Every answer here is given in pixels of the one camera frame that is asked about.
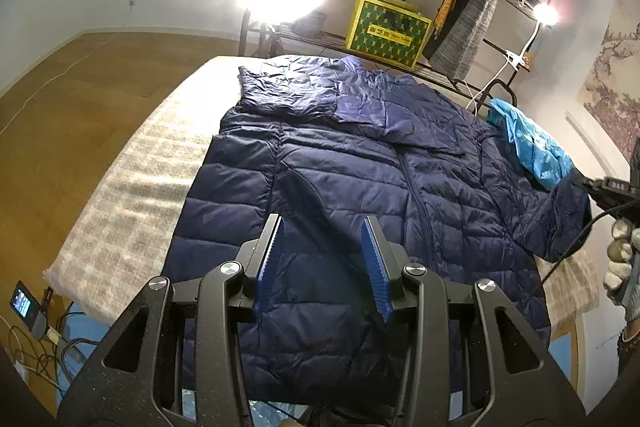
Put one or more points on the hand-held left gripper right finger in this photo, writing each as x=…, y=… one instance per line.
x=376, y=267

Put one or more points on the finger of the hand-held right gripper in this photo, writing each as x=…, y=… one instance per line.
x=585, y=187

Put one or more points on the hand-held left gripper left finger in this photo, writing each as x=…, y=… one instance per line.
x=269, y=267

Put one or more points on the navy puffer jacket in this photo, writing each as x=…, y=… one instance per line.
x=350, y=167

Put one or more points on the person's right forearm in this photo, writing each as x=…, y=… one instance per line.
x=632, y=302

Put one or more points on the black metal clothes rack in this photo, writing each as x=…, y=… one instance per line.
x=320, y=38

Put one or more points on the person's right hand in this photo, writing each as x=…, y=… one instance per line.
x=620, y=257

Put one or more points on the light blue jacket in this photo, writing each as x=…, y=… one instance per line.
x=530, y=142

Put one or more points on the small teddy bear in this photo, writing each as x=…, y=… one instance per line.
x=525, y=61

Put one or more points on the beige plaid blanket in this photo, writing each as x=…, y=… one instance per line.
x=140, y=187

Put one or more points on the white clip lamp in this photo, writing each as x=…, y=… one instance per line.
x=545, y=14

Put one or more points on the blue plastic sheet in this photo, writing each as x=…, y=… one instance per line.
x=87, y=332

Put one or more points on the orange hanging item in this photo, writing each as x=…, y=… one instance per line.
x=446, y=9

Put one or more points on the yellow green patterned box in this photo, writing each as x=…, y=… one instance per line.
x=385, y=32

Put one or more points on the small potted plant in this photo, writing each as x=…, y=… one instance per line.
x=307, y=23

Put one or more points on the small screen device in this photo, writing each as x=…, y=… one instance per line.
x=24, y=304

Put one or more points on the white wall rail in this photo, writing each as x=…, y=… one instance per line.
x=597, y=134

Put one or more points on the landscape wall tapestry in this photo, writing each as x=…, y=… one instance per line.
x=615, y=82

